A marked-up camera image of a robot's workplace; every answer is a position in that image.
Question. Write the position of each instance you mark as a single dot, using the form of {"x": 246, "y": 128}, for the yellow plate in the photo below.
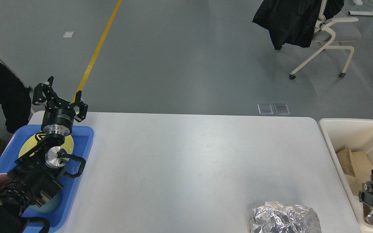
{"x": 68, "y": 145}

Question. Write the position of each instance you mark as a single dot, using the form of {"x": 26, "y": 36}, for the person in black clothes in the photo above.
{"x": 14, "y": 100}

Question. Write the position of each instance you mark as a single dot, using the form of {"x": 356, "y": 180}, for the green grey mug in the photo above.
{"x": 50, "y": 206}

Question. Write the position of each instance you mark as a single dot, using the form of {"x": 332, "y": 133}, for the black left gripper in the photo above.
{"x": 55, "y": 120}

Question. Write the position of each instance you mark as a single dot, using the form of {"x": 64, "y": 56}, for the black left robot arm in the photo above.
{"x": 35, "y": 180}

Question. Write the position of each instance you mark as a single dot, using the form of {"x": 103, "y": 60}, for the white plastic bin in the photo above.
{"x": 357, "y": 135}

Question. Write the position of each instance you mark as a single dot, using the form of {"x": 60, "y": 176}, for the white office chair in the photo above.
{"x": 332, "y": 35}

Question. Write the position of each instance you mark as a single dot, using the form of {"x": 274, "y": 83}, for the brown paper bag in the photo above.
{"x": 355, "y": 164}
{"x": 355, "y": 184}

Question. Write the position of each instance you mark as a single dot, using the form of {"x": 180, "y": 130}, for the black jacket on chair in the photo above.
{"x": 288, "y": 21}

